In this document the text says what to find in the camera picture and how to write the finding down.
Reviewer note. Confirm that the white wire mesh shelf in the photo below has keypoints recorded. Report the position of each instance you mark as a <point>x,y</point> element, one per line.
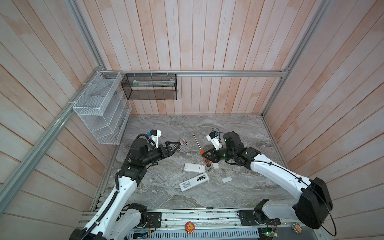
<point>102,108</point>

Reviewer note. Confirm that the black mesh basket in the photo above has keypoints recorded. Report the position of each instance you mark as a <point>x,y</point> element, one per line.
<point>151,87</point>

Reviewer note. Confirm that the red round sticker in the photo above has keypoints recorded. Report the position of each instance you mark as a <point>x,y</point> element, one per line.
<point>189,227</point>

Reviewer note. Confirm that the white remote control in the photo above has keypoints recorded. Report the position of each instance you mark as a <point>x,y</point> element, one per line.
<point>194,168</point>

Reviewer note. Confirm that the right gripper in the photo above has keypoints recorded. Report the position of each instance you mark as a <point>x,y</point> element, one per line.
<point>213,157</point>

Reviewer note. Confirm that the orange black screwdriver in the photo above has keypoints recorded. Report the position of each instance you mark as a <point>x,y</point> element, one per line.
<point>206,162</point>

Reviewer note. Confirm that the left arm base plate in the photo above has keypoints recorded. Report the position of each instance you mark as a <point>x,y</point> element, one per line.
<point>153,221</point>

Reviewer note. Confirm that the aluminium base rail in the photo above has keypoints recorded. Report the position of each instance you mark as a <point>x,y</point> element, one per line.
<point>214,224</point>

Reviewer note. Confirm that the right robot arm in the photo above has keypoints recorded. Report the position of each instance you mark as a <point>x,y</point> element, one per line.
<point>313,202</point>

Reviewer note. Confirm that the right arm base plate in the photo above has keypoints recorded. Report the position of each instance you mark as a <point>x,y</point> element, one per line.
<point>256,218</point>

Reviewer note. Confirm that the white remote with label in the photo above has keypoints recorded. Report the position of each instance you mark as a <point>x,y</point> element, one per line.
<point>193,182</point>

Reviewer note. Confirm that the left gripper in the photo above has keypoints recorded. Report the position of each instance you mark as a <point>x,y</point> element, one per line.
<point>164,155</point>

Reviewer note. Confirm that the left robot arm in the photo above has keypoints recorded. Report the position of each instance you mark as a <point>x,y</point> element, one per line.
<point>109,223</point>

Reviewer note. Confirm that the round patterned badge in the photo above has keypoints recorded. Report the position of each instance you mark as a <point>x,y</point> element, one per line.
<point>297,229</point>

